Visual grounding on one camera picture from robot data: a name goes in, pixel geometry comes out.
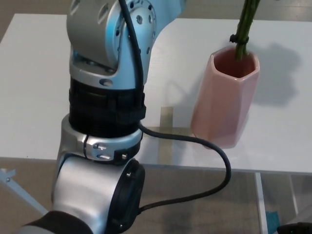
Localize light blue metal stand bar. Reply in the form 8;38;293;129
0;168;49;215

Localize short beige tape strip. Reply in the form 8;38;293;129
143;126;196;138

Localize pink rose bouquet green stems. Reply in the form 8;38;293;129
229;0;258;61

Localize long beige tape strip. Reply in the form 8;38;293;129
156;106;174;164

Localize pink faceted ceramic vase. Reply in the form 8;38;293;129
190;47;260;150

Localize teal floor tape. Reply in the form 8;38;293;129
265;210;280;234

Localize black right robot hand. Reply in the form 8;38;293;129
277;222;312;234

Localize white table leg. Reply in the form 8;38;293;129
253;172;269;234
290;175;299;215

